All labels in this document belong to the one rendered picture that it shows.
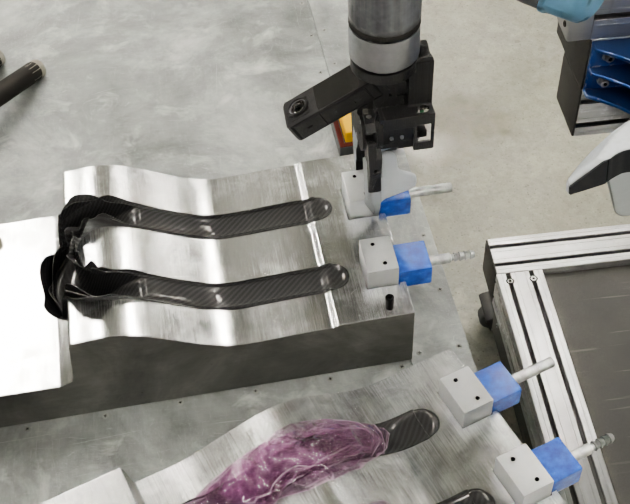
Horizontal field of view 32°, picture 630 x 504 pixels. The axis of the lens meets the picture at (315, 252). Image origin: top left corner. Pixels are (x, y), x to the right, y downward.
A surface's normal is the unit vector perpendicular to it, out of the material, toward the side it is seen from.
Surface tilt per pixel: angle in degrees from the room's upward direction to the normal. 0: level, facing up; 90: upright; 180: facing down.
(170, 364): 90
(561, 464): 0
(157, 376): 90
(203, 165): 0
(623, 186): 86
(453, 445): 0
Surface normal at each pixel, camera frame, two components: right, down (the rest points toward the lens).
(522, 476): -0.04, -0.65
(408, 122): 0.18, 0.74
